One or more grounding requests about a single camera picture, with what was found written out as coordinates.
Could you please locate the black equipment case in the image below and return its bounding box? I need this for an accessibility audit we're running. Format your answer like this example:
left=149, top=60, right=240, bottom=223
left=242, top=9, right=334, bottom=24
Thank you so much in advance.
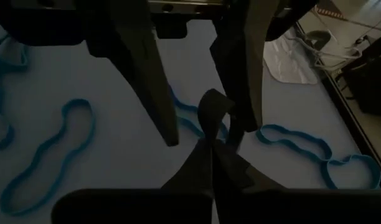
left=342, top=30, right=381, bottom=116

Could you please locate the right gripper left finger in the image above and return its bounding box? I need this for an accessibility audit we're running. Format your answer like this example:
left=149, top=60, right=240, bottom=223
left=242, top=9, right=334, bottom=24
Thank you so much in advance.
left=160, top=138, right=214, bottom=191

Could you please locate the clear plastic basket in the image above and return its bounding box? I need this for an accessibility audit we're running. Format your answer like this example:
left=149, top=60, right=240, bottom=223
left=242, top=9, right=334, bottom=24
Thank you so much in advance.
left=263, top=27, right=319, bottom=85

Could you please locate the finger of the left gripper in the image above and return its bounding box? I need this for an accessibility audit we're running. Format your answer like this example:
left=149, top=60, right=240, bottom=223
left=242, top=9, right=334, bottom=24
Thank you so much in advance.
left=210, top=14, right=266, bottom=134
left=83, top=8, right=180, bottom=147

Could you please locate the grey cable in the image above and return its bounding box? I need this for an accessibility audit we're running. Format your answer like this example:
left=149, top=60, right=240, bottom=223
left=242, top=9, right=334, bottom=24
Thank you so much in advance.
left=282, top=29, right=364, bottom=71

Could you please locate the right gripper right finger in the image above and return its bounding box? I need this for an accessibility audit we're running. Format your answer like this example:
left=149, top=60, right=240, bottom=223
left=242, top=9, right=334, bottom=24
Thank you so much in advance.
left=212, top=141, right=287, bottom=192

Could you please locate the blue rubber band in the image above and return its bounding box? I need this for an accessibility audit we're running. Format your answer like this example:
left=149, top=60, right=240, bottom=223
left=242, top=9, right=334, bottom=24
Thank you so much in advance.
left=0, top=33, right=32, bottom=151
left=0, top=98, right=97, bottom=217
left=255, top=123, right=381, bottom=190
left=167, top=84, right=230, bottom=141

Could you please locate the black coiled floor cable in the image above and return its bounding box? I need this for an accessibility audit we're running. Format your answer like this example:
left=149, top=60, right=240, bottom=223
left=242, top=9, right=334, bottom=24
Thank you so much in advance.
left=304, top=29, right=332, bottom=48

